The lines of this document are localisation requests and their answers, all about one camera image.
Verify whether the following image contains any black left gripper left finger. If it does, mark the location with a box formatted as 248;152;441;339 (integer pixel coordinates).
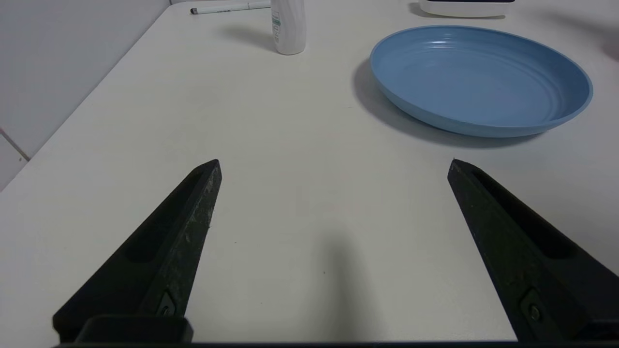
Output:
52;159;223;340

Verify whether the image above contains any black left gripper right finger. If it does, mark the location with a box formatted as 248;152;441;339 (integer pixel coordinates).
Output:
447;159;619;342

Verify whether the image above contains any blue plate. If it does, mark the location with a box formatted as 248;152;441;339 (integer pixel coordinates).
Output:
369;25;594;138

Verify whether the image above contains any white marker pen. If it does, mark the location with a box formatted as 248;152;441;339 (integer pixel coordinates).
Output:
190;1;271;15

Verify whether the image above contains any clear white plastic bottle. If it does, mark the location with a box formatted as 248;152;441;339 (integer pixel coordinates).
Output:
270;0;307;55

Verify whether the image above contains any black and white board eraser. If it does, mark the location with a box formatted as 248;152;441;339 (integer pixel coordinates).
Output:
419;0;516;19

